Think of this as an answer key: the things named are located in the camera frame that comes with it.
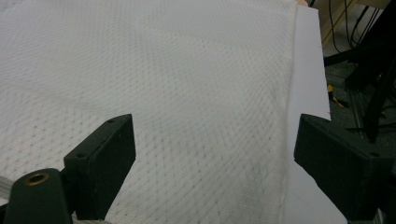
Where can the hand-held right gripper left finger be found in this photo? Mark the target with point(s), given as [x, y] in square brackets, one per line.
[102, 168]

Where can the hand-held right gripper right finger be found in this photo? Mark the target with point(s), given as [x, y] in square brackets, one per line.
[339, 168]

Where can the white mesh laundry bag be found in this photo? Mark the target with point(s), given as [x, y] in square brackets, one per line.
[155, 77]

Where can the yellow and black tool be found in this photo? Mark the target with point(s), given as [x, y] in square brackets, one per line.
[330, 88]

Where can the black metal stand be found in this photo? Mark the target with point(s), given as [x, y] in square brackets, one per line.
[370, 71]

